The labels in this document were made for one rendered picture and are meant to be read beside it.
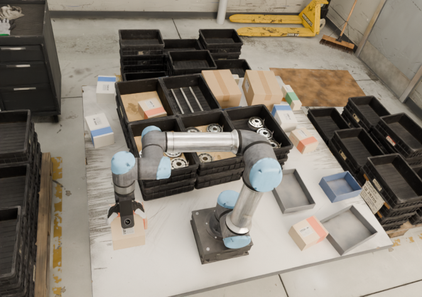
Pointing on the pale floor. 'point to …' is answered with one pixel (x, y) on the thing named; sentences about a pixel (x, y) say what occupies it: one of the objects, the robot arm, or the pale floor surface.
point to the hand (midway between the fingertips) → (126, 222)
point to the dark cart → (30, 62)
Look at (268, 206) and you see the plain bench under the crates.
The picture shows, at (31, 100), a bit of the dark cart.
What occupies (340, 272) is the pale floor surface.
